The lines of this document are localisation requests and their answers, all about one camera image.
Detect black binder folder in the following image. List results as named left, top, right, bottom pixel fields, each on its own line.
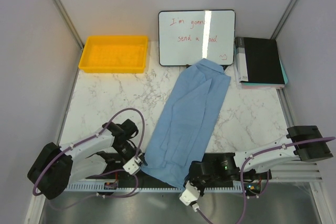
left=234, top=37, right=288, bottom=85

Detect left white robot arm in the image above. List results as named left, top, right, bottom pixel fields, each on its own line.
left=27, top=119, right=146, bottom=200

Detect small whiteboard with red writing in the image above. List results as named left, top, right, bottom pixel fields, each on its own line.
left=158, top=9, right=236, bottom=67

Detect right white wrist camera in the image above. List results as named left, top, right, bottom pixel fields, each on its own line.
left=179, top=181, right=201, bottom=212

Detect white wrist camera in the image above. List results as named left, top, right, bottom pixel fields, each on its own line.
left=179, top=181, right=201, bottom=212
left=123, top=161, right=141, bottom=175

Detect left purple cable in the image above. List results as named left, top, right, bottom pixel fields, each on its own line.
left=33, top=108, right=146, bottom=211

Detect white slotted cable duct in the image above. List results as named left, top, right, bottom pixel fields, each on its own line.
left=65, top=179, right=243, bottom=193

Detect blue long sleeve shirt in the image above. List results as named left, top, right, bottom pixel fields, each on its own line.
left=142, top=59, right=230, bottom=188

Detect yellow plastic tray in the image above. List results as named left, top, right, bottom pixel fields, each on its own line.
left=78, top=36, right=149, bottom=73

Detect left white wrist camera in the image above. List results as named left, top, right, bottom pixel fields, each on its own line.
left=123, top=161, right=141, bottom=175

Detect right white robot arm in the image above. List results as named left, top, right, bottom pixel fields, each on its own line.
left=181, top=125, right=335, bottom=202

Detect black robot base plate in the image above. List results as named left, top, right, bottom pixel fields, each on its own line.
left=55, top=152, right=274, bottom=189

